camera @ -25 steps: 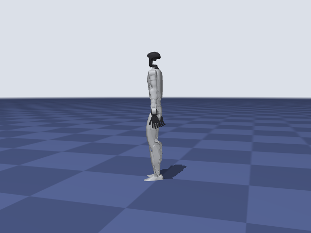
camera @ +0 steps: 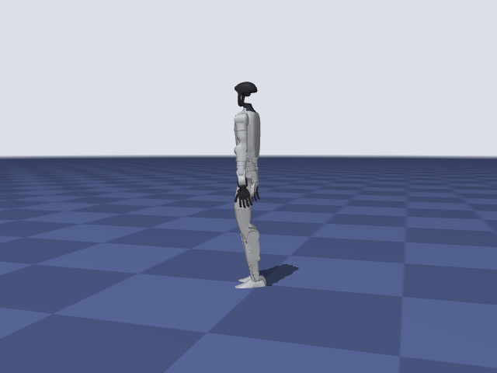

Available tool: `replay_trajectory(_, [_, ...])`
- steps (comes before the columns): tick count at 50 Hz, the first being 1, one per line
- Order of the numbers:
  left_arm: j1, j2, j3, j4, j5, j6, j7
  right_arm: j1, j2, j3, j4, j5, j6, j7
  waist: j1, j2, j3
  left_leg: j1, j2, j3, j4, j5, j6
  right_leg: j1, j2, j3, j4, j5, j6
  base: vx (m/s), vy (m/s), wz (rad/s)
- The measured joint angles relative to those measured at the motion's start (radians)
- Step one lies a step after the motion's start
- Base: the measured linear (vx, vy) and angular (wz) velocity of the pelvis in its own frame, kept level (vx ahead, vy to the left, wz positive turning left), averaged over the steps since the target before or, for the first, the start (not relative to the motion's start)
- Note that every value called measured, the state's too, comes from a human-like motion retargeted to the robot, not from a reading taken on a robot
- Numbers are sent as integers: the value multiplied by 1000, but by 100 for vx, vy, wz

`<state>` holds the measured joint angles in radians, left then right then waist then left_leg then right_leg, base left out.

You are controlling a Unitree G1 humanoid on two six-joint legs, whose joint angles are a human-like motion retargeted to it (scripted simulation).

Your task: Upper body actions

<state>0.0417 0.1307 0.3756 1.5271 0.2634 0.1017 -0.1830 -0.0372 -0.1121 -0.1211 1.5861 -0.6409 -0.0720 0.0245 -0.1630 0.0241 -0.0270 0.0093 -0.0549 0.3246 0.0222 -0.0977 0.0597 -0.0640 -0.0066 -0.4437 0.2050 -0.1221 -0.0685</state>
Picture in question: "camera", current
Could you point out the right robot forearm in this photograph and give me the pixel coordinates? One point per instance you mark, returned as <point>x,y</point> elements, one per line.
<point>255,161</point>

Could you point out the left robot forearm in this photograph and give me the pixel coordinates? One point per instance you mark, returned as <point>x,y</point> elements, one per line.
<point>241,164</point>

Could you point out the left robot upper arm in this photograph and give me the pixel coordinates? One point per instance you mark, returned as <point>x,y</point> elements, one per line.
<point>241,123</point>

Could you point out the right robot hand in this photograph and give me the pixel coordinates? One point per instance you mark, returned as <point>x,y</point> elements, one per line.
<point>257,194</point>

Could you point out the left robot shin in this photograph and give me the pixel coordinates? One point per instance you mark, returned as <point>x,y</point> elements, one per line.
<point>252,251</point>

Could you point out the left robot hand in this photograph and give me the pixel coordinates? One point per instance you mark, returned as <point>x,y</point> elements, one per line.
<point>243,194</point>

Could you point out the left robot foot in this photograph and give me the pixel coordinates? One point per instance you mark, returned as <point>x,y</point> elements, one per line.
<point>250,284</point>

